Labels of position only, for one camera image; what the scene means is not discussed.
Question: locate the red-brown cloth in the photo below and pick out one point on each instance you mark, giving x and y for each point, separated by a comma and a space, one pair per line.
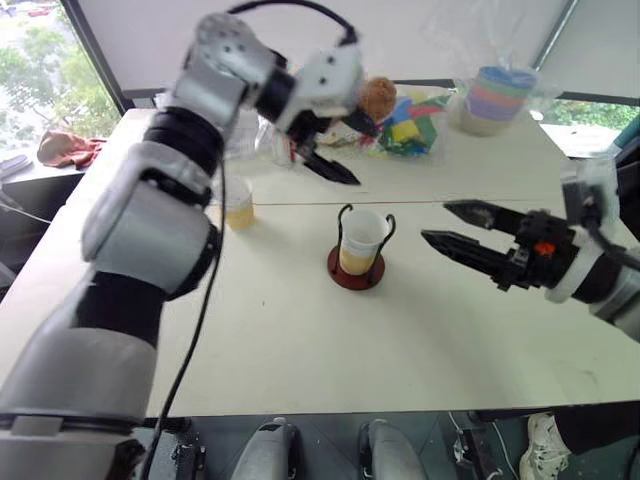
65, 150

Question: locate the black trouser leg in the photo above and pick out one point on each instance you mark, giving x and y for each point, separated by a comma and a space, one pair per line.
600, 425

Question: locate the white sneaker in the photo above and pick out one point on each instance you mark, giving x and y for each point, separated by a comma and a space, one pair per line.
542, 445

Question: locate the stack of colourful cups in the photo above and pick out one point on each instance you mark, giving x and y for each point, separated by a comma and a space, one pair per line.
495, 102

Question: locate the white and yellow paper cup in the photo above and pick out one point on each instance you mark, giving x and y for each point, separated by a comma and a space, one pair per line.
240, 210

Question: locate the brown fuzzy ball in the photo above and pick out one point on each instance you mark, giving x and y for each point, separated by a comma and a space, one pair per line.
378, 95

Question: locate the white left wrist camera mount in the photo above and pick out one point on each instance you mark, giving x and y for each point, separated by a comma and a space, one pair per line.
330, 75

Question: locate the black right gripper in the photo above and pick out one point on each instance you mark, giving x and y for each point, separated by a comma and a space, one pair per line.
537, 260

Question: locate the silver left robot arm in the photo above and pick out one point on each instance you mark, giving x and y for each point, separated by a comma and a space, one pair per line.
140, 235

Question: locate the clear plastic bag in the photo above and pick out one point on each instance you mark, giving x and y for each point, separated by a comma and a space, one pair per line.
546, 95

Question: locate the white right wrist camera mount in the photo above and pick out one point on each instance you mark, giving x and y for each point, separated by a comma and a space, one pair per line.
575, 280

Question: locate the bag of colourful blocks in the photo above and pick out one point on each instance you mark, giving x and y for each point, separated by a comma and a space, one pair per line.
406, 130

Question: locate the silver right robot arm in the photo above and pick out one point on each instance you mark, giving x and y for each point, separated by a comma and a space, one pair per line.
625, 295

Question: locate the grey robot leg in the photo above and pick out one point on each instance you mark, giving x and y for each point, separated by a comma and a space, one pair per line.
270, 450
390, 452

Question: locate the plastic cup with yellow liquid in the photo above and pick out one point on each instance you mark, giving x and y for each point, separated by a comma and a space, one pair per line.
361, 235

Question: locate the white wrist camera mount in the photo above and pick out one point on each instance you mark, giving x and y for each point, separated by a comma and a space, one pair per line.
575, 280
330, 75

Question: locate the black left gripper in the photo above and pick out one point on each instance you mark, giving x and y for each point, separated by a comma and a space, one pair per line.
306, 129

